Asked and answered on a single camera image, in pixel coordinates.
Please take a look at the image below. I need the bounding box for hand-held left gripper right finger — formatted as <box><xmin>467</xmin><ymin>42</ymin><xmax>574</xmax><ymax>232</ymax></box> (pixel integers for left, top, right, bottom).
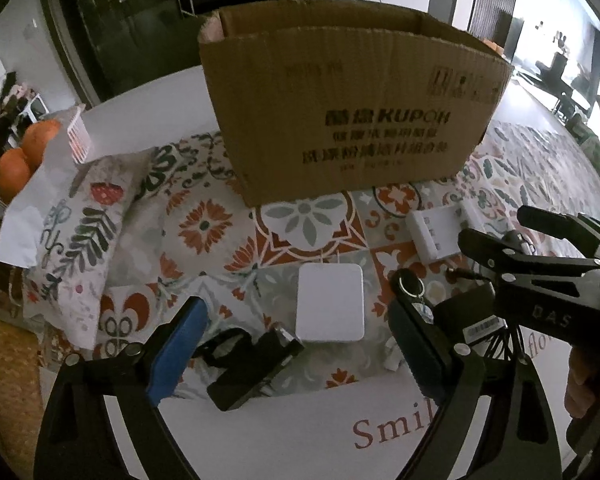
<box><xmin>387</xmin><ymin>287</ymin><xmax>563</xmax><ymax>480</ymax></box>

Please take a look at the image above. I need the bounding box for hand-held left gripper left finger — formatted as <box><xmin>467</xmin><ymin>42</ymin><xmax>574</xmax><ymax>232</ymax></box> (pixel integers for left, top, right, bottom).
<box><xmin>32</xmin><ymin>296</ymin><xmax>211</xmax><ymax>480</ymax></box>

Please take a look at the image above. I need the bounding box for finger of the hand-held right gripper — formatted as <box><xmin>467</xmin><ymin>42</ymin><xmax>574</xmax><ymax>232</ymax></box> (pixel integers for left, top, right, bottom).
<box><xmin>517</xmin><ymin>205</ymin><xmax>600</xmax><ymax>248</ymax></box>
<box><xmin>457</xmin><ymin>229</ymin><xmax>600</xmax><ymax>286</ymax></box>

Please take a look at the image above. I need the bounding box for white square charger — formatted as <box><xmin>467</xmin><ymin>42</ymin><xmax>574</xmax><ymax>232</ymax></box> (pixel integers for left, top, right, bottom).
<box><xmin>295</xmin><ymin>261</ymin><xmax>366</xmax><ymax>347</ymax></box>

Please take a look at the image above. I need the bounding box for brown cardboard box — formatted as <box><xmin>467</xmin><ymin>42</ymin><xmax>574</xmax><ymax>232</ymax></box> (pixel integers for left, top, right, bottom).
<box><xmin>197</xmin><ymin>0</ymin><xmax>512</xmax><ymax>208</ymax></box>

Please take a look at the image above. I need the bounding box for person's right hand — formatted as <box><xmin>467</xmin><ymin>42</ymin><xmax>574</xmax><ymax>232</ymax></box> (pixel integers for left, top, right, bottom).
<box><xmin>564</xmin><ymin>347</ymin><xmax>600</xmax><ymax>421</ymax></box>

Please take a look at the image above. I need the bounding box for small white plastic clip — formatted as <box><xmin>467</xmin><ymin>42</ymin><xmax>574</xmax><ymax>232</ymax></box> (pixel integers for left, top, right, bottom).
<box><xmin>384</xmin><ymin>337</ymin><xmax>403</xmax><ymax>372</ymax></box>

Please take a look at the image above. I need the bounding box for black labelled power brick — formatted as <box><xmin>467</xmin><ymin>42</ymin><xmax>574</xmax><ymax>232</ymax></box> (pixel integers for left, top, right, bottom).
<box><xmin>429</xmin><ymin>267</ymin><xmax>508</xmax><ymax>348</ymax></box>

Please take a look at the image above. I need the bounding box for white ribbed power adapter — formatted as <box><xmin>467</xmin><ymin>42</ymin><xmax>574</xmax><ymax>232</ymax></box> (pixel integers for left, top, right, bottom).
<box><xmin>406</xmin><ymin>204</ymin><xmax>476</xmax><ymax>264</ymax></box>

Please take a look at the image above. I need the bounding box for leaf print cloth bag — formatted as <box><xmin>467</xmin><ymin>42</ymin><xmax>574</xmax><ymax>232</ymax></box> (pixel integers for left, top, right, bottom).
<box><xmin>24</xmin><ymin>147</ymin><xmax>167</xmax><ymax>351</ymax></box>

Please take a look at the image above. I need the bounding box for woven brown mat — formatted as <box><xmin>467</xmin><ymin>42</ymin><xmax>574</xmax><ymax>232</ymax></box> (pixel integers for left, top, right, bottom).
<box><xmin>0</xmin><ymin>307</ymin><xmax>43</xmax><ymax>466</ymax></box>

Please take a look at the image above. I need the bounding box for white slatted plastic basket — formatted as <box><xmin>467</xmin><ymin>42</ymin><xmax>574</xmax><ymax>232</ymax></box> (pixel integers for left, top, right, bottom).
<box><xmin>66</xmin><ymin>104</ymin><xmax>94</xmax><ymax>164</ymax></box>

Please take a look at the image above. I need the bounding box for orange fruit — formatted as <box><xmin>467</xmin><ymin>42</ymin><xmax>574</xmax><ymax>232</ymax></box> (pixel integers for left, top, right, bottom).
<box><xmin>21</xmin><ymin>120</ymin><xmax>62</xmax><ymax>167</ymax></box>
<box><xmin>0</xmin><ymin>149</ymin><xmax>32</xmax><ymax>200</ymax></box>

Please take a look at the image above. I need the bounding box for dark glass cabinet door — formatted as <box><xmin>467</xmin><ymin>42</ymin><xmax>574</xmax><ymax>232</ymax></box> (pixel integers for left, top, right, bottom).
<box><xmin>55</xmin><ymin>0</ymin><xmax>333</xmax><ymax>103</ymax></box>

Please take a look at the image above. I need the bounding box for black key fob with ring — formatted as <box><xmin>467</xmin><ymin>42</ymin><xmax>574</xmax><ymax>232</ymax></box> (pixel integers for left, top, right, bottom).
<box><xmin>394</xmin><ymin>268</ymin><xmax>435</xmax><ymax>323</ymax></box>

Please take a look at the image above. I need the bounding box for black power adapter with strap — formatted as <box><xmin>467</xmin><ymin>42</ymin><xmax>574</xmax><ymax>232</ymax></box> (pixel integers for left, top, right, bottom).
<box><xmin>199</xmin><ymin>326</ymin><xmax>306</xmax><ymax>412</ymax></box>

